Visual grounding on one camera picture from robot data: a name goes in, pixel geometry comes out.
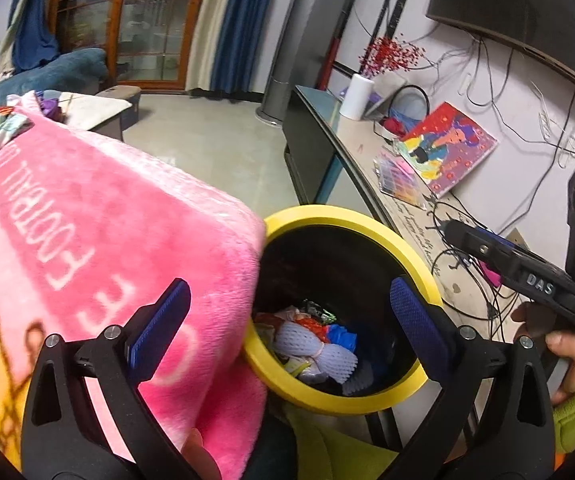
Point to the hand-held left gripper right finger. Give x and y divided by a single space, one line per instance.
415 327

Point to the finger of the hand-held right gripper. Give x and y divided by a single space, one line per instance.
502 242
537 282

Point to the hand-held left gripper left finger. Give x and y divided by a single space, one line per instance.
160 327

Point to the blue wrapper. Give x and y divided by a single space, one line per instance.
341 337

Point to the red plastic bag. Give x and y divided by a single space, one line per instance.
317 331

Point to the green black snack bag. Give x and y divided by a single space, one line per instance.
317 310

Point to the white foam fruit net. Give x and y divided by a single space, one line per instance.
297 337

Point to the yellow snack wrapper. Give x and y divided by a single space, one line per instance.
297 366

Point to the yellow rimmed trash bin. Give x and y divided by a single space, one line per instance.
317 217

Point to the pink plastic tool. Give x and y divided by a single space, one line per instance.
490 274

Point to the colourful figure painting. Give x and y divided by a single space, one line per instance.
447 150

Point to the white power strip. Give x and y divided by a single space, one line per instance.
544 122

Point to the colour bead box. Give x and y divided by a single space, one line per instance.
400 180

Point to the pink plush blanket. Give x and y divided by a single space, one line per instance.
92 210

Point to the person's green jacket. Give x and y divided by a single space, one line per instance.
337 447

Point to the grey television cabinet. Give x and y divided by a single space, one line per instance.
312 150

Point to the white ribbed vase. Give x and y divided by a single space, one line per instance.
356 97

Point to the red berry branches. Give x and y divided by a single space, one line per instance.
392 55

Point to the white coffee table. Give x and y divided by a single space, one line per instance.
97 107

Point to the purple cloth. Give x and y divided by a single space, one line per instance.
50 105

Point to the blue floral sofa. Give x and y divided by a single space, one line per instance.
67 65

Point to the grey tower air conditioner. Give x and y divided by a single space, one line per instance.
307 35

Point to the wooden sliding glass door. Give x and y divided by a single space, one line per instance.
137 25

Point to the blue curtain beige lining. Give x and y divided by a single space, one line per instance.
37 25
247 25

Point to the wall mounted television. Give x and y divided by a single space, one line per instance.
527 5

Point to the black wall frame moulding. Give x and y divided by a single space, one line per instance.
367 5

